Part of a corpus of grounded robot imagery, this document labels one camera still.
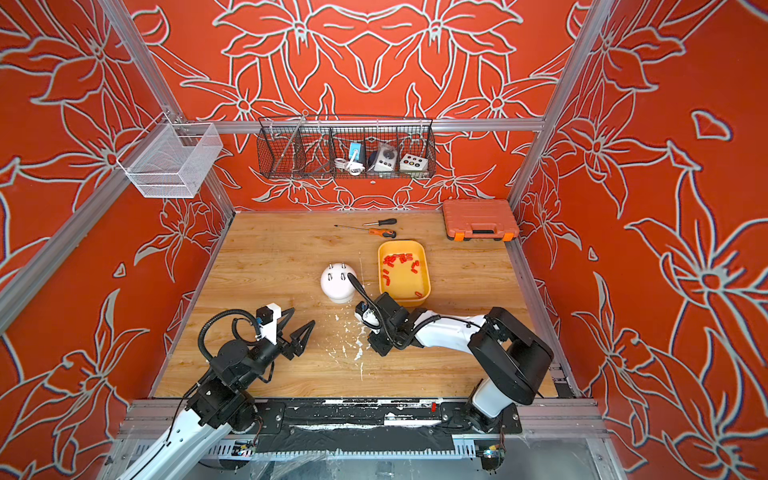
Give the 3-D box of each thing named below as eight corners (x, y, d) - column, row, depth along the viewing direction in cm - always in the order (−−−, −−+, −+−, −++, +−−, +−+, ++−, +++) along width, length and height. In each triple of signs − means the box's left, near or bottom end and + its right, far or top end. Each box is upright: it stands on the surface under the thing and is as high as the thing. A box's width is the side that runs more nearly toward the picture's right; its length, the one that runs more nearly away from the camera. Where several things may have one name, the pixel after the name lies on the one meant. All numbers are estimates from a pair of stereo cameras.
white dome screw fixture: (324, 304, 95) (318, 286, 86) (327, 281, 101) (322, 262, 92) (353, 304, 95) (350, 286, 86) (355, 281, 101) (352, 262, 92)
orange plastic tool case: (448, 243, 112) (450, 232, 107) (441, 209, 124) (443, 198, 120) (517, 243, 112) (523, 232, 107) (504, 208, 124) (508, 197, 119)
